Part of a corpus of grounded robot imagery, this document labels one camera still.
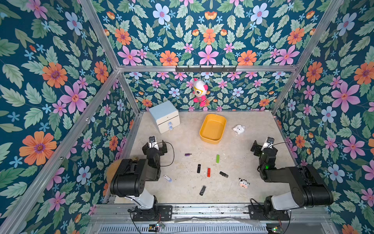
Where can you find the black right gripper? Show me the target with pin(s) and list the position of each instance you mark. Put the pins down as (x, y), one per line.
(255, 147)

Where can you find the white usb flash drive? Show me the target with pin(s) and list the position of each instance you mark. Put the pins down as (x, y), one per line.
(167, 178)

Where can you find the dark grey usb flash drive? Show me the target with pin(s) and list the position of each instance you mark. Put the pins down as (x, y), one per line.
(224, 174)

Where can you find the yellow plastic storage box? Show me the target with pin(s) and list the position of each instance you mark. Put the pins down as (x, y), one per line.
(213, 128)

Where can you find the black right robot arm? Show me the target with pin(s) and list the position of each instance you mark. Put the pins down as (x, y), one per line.
(307, 188)

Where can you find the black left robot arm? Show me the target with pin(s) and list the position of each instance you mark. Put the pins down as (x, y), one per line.
(127, 178)

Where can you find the black swivel usb flash drive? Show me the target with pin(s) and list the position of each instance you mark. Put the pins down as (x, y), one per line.
(203, 190)

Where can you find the light blue mini drawer cabinet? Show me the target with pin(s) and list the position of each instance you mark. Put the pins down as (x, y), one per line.
(166, 116)

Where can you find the white plush sheep toy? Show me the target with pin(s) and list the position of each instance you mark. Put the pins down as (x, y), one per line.
(239, 129)

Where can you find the brown teddy bear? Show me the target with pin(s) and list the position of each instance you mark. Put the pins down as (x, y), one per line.
(112, 169)

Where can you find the small cow figurine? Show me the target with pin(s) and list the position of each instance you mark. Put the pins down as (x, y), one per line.
(243, 183)

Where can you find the pink white doll toy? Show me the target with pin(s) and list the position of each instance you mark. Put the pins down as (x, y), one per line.
(200, 91)

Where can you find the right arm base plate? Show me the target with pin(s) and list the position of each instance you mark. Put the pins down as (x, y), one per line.
(257, 212)

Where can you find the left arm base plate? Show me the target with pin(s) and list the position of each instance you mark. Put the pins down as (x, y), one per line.
(157, 213)

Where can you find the black hook rail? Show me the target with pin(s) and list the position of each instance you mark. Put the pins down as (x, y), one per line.
(209, 69)

